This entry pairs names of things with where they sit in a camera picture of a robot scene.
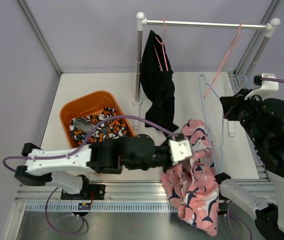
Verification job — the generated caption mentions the aluminium mounting rail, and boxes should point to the aluminium mounting rail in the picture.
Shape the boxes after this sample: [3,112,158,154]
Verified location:
[14,181,276,203]

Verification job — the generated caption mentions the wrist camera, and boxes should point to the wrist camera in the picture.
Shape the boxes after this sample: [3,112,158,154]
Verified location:
[244,73,279,100]
[167,135,194,166]

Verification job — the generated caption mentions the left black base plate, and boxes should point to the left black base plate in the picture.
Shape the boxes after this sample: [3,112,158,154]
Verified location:
[60,183,106,201]

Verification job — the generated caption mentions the black shorts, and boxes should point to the black shorts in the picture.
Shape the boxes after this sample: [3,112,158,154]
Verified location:
[140,30,179,132]

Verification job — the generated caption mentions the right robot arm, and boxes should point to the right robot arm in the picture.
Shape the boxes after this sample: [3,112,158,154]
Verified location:
[208,89,284,240]

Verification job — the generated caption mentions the orange camouflage shorts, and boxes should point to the orange camouflage shorts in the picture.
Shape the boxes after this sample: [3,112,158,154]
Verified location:
[69,107,128,145]

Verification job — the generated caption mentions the blue hanger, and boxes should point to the blue hanger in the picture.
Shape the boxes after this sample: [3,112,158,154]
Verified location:
[198,72,254,178]

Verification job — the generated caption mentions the pink hanger of camouflage shorts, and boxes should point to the pink hanger of camouflage shorts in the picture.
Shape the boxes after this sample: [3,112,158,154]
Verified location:
[203,22,243,99]

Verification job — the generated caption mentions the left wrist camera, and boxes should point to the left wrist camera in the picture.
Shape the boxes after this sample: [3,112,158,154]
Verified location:
[167,135,194,166]

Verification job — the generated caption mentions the pink patterned shorts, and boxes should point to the pink patterned shorts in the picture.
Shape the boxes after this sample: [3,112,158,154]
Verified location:
[161,119,219,237]

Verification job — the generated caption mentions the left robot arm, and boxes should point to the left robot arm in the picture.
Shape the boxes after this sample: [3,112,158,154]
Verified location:
[14,134,183,200]

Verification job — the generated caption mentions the pink hanger of black shorts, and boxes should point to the pink hanger of black shorts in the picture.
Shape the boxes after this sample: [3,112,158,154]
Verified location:
[154,18,169,72]

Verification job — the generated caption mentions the orange plastic basket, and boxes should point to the orange plastic basket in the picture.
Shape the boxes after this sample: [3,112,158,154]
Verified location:
[60,91,136,148]

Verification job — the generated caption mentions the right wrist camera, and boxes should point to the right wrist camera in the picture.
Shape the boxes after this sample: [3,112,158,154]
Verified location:
[244,73,279,100]

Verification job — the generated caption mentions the metal clothes rack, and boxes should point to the metal clothes rack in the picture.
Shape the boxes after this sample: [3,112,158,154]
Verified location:
[132,12,281,135]

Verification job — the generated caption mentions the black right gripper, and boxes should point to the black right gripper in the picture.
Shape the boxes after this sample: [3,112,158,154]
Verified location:
[221,88,267,146]

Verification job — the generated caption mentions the white slotted cable duct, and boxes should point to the white slotted cable duct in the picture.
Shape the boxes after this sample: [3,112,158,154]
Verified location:
[25,202,178,213]

